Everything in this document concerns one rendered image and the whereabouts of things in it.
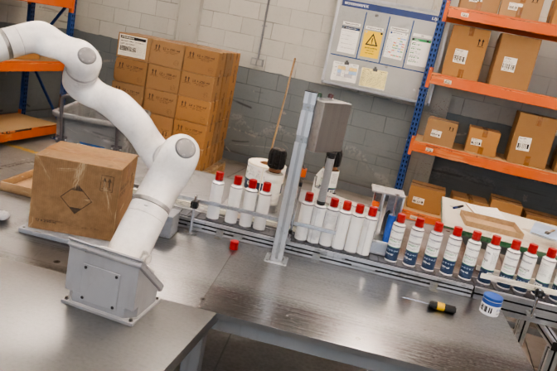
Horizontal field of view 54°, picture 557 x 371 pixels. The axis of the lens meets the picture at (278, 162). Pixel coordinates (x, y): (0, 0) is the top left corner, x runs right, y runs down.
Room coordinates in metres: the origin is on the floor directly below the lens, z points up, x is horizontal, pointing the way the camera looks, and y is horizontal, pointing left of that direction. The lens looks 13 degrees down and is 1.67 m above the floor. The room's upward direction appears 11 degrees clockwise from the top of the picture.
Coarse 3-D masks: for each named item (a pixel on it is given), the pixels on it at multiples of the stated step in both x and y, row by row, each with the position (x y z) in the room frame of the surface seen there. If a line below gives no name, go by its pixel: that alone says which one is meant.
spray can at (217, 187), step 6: (216, 174) 2.15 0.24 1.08; (222, 174) 2.15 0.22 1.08; (216, 180) 2.14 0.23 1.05; (222, 180) 2.15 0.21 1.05; (216, 186) 2.13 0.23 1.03; (222, 186) 2.14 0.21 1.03; (216, 192) 2.13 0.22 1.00; (222, 192) 2.15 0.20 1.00; (210, 198) 2.14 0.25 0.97; (216, 198) 2.13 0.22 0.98; (210, 210) 2.13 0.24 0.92; (216, 210) 2.14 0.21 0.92; (210, 216) 2.13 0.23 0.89; (216, 216) 2.14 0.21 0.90
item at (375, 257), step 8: (176, 208) 2.19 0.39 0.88; (184, 208) 2.21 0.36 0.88; (200, 216) 2.15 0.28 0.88; (224, 224) 2.11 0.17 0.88; (232, 224) 2.15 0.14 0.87; (256, 232) 2.10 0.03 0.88; (264, 232) 2.12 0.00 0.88; (272, 232) 2.14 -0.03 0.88; (296, 240) 2.10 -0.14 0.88; (328, 248) 2.08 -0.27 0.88; (352, 256) 2.06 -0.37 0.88; (360, 256) 2.07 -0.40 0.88; (368, 256) 2.09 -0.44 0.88; (376, 256) 2.10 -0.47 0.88; (384, 256) 2.12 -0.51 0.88; (392, 264) 2.05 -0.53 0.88; (400, 264) 2.07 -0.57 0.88; (416, 264) 2.10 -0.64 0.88; (424, 272) 2.03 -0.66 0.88; (432, 272) 2.05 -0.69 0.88; (456, 280) 2.02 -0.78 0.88
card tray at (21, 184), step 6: (18, 174) 2.24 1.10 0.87; (24, 174) 2.28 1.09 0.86; (30, 174) 2.33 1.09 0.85; (6, 180) 2.15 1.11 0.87; (12, 180) 2.20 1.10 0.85; (18, 180) 2.24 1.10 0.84; (24, 180) 2.28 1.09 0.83; (30, 180) 2.30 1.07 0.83; (0, 186) 2.12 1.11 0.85; (6, 186) 2.12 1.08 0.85; (12, 186) 2.11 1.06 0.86; (18, 186) 2.11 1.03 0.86; (24, 186) 2.11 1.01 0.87; (30, 186) 2.22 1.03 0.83; (12, 192) 2.11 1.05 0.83; (18, 192) 2.11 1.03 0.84; (24, 192) 2.11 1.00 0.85; (30, 192) 2.10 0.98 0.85
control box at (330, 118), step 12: (324, 108) 1.94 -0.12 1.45; (336, 108) 1.99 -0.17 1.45; (348, 108) 2.05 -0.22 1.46; (312, 120) 1.96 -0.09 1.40; (324, 120) 1.95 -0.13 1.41; (336, 120) 2.01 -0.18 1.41; (312, 132) 1.96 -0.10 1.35; (324, 132) 1.97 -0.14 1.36; (336, 132) 2.02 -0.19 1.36; (312, 144) 1.95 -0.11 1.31; (324, 144) 1.98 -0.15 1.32; (336, 144) 2.03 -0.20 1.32
